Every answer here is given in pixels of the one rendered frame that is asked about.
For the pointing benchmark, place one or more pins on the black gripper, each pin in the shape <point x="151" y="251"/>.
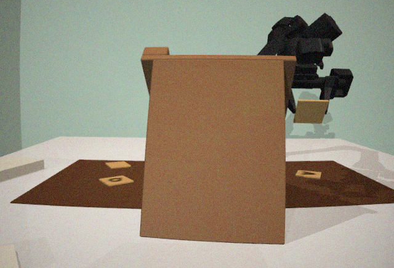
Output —
<point x="337" y="84"/>

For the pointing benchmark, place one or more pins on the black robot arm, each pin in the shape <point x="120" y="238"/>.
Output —
<point x="309" y="43"/>

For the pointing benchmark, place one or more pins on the tan letter tile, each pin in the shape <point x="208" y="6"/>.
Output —
<point x="117" y="180"/>
<point x="120" y="164"/>
<point x="308" y="174"/>

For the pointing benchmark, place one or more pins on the brown square tile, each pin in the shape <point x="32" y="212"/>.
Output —
<point x="310" y="111"/>

